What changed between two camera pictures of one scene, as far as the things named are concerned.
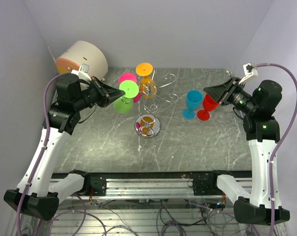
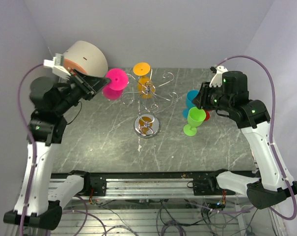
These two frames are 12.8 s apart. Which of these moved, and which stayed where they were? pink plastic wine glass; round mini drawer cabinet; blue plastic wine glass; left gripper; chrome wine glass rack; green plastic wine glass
Moved: pink plastic wine glass; green plastic wine glass; left gripper
Stayed: round mini drawer cabinet; chrome wine glass rack; blue plastic wine glass
